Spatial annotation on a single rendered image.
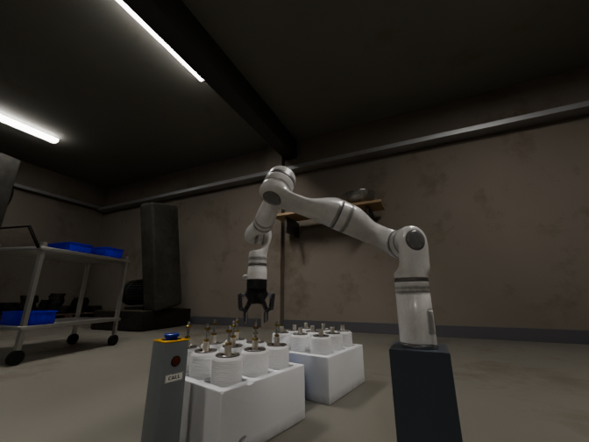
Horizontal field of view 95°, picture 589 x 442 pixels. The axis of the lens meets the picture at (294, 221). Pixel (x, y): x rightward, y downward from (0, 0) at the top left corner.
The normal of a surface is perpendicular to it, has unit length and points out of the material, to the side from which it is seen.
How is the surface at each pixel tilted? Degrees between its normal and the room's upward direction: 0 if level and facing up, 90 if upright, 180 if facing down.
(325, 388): 90
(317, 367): 90
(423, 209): 90
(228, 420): 90
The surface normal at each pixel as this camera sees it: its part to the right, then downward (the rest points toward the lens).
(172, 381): 0.79, -0.17
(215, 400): -0.61, -0.21
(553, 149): -0.42, -0.24
